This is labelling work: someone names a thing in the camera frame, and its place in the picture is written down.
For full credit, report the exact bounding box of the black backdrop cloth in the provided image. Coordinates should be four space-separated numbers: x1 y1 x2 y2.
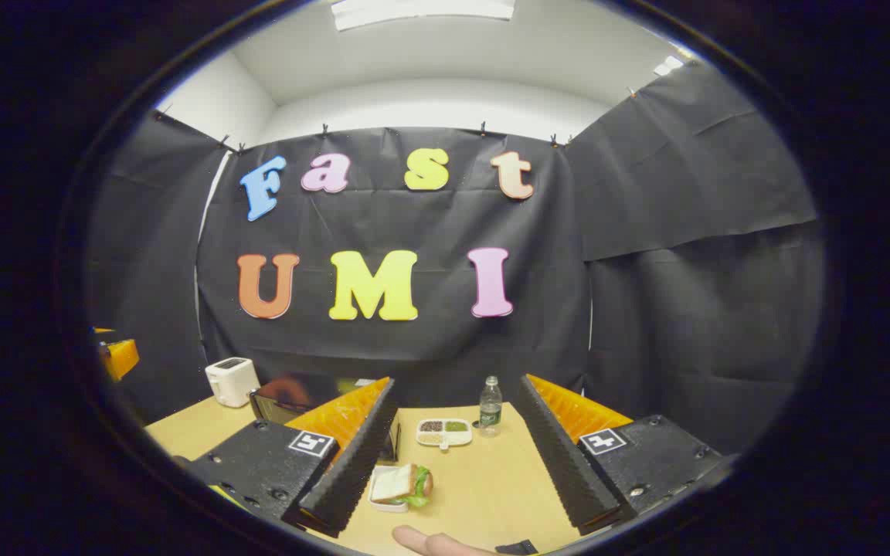
86 62 828 456

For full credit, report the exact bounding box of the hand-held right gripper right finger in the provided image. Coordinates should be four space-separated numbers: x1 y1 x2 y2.
517 374 732 536

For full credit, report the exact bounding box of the large ceiling light panel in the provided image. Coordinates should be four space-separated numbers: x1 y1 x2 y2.
331 0 517 32

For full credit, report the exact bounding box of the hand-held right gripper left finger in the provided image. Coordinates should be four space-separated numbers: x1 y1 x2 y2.
182 377 399 539

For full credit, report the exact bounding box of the clear plastic water bottle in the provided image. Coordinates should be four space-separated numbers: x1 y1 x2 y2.
479 376 503 439

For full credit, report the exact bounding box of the white divided plate with beans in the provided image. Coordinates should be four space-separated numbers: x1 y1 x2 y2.
416 418 474 451

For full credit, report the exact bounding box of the sandwich with lettuce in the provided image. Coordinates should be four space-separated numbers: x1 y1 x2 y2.
370 463 435 508

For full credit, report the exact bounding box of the white toaster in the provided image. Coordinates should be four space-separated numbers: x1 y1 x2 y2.
205 357 261 409

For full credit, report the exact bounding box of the black electric oven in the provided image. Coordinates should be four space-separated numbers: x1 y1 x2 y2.
250 372 402 464

